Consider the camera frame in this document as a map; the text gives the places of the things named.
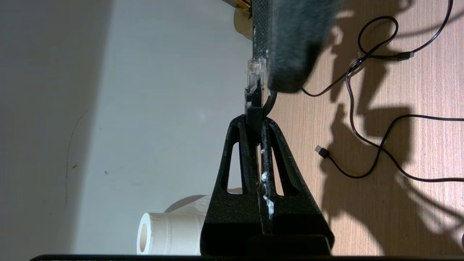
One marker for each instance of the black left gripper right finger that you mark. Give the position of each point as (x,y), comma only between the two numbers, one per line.
(297,221)

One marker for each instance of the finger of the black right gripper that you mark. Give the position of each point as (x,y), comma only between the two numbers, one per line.
(260,32)
(301,43)

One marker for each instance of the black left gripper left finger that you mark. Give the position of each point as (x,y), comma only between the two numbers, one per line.
(232,217)

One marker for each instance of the brass desk lamp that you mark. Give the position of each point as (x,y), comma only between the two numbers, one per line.
(241,25)

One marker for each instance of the white paper roll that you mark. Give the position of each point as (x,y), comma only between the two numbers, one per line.
(170,233)

